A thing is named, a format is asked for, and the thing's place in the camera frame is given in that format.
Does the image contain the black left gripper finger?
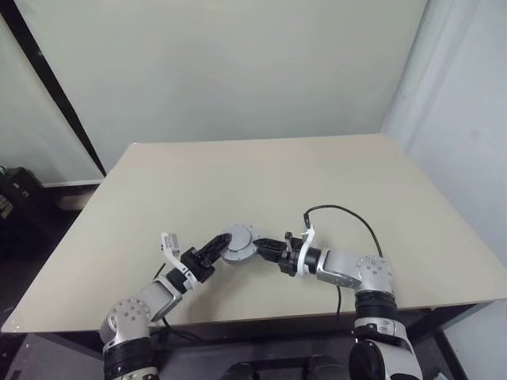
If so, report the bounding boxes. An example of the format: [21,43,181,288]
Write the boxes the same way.
[196,233,232,263]
[203,241,230,273]

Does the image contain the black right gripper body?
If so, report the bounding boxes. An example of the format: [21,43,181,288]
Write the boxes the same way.
[276,231,303,279]

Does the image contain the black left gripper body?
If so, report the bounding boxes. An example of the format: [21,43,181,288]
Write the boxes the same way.
[180,245,217,284]

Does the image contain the grey hinged motor lid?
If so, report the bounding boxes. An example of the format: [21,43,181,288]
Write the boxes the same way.
[221,222,255,253]

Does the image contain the grey motor housing copper windings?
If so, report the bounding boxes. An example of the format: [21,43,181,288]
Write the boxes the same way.
[219,222,263,265]

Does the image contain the dark rounded shape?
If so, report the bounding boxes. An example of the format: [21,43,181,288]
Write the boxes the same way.
[224,360,263,380]

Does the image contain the white baseboard strip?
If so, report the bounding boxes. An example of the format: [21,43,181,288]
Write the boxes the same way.
[41,178,105,188]

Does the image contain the black equipment case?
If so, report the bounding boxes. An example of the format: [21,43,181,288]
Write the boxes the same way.
[0,165,45,239]

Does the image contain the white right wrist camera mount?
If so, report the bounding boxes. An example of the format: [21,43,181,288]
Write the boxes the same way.
[295,222,318,279]

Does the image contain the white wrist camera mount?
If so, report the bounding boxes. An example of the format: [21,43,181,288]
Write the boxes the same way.
[159,232,199,295]
[295,222,318,279]

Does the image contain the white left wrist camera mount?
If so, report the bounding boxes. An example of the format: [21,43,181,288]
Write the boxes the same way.
[159,232,199,295]

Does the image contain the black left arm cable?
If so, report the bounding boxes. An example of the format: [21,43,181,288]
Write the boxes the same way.
[152,260,207,344]

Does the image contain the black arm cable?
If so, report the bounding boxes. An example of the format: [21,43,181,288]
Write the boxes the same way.
[152,260,207,344]
[302,204,384,316]

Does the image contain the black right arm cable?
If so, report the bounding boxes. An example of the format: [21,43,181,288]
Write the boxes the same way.
[302,204,384,316]

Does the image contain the black table frame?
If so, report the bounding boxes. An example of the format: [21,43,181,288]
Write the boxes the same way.
[0,302,507,380]

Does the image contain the black diagonal wall beam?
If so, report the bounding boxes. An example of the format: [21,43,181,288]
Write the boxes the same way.
[0,0,108,178]

